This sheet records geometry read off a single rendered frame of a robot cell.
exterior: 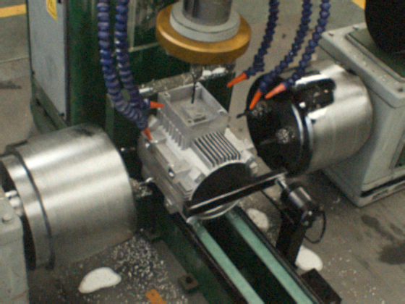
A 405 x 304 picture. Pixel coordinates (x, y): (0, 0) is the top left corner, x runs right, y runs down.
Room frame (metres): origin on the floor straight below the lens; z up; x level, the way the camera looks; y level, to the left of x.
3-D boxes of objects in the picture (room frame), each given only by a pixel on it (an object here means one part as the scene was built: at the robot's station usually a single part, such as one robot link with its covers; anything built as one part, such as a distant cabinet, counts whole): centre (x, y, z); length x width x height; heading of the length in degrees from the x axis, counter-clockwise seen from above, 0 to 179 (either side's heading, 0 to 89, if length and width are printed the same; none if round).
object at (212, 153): (1.08, 0.09, 1.02); 0.20 x 0.19 x 0.19; 42
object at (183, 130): (1.11, 0.12, 1.11); 0.12 x 0.11 x 0.07; 42
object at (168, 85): (1.20, 0.20, 0.97); 0.30 x 0.11 x 0.34; 132
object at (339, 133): (1.30, -0.15, 1.04); 0.41 x 0.25 x 0.25; 132
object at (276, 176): (1.01, -0.01, 1.01); 0.26 x 0.04 x 0.03; 132
